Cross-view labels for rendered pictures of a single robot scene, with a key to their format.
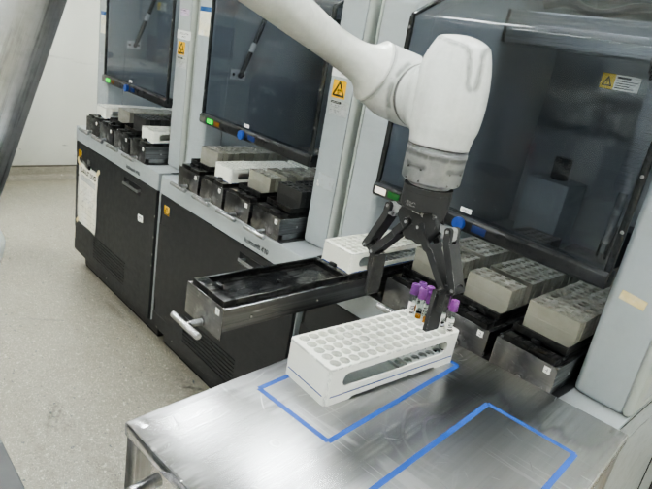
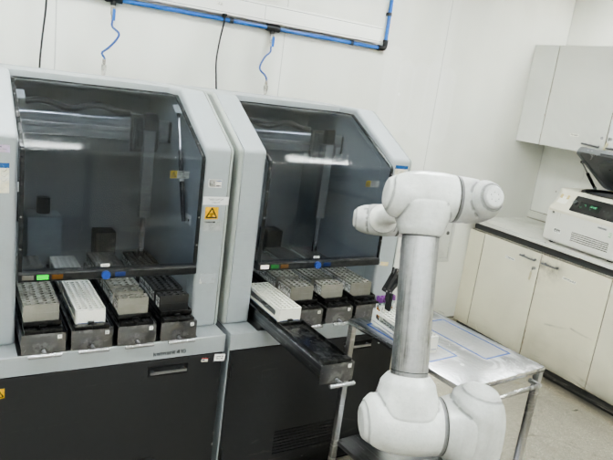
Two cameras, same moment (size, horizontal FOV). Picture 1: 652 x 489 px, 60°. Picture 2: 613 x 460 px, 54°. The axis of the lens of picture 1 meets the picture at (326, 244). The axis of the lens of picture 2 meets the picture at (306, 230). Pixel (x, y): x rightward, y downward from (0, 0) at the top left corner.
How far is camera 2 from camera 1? 223 cm
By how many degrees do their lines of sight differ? 73
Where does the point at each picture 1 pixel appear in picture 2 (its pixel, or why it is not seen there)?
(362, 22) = (226, 167)
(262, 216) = (174, 327)
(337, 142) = (214, 248)
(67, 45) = not seen: outside the picture
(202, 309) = (336, 372)
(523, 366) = (368, 310)
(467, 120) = not seen: hidden behind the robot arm
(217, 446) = (469, 374)
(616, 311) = (379, 270)
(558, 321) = (363, 286)
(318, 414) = (441, 354)
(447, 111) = not seen: hidden behind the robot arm
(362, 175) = (241, 262)
